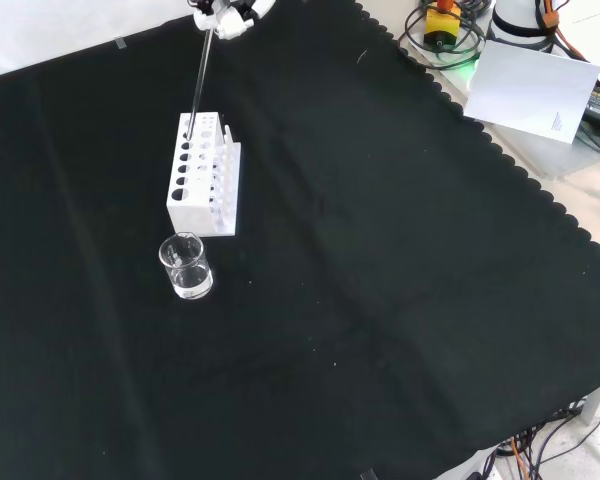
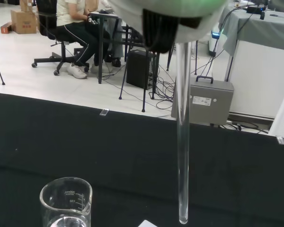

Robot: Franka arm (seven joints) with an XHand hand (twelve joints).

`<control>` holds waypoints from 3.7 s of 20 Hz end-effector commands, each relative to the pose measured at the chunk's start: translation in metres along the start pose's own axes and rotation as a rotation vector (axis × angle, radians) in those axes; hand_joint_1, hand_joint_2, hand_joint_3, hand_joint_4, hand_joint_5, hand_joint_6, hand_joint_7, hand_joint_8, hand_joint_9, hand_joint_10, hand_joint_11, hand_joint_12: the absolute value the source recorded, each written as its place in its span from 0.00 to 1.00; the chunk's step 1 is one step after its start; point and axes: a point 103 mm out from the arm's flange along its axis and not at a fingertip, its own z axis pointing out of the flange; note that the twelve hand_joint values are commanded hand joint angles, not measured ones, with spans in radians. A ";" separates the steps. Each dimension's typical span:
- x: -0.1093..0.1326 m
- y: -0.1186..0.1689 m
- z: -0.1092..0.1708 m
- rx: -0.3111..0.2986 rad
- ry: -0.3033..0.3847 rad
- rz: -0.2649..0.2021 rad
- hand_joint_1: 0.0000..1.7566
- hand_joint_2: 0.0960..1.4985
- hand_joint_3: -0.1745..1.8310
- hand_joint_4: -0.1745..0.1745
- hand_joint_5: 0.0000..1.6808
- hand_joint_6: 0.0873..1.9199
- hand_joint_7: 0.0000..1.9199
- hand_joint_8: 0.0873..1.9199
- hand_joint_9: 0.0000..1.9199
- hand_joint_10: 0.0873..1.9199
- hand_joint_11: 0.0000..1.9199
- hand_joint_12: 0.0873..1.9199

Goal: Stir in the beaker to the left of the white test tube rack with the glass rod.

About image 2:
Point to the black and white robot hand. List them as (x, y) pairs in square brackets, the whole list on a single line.
[(161, 9)]

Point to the white test tube rack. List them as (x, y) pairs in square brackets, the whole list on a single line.
[(147, 224)]

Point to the clear glass beaker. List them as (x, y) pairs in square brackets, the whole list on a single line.
[(49, 212)]

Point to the white desk with black legs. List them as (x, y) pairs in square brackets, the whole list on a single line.
[(104, 15)]

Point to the black computer tower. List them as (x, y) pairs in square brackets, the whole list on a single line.
[(138, 68)]

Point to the person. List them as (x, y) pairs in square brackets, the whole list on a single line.
[(68, 14)]

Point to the table with grey cloth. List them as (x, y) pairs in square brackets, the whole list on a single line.
[(258, 26)]

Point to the black office chair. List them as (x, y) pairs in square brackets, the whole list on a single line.
[(45, 19)]

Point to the clear cloth clip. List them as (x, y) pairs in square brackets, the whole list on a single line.
[(280, 139), (104, 112)]

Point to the small cardboard box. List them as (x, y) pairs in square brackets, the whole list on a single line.
[(26, 5)]

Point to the large cardboard box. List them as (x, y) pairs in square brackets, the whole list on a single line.
[(23, 21)]

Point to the black bench cloth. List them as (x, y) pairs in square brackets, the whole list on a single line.
[(109, 153)]

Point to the flat red-brown box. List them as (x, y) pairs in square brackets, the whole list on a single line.
[(6, 28)]

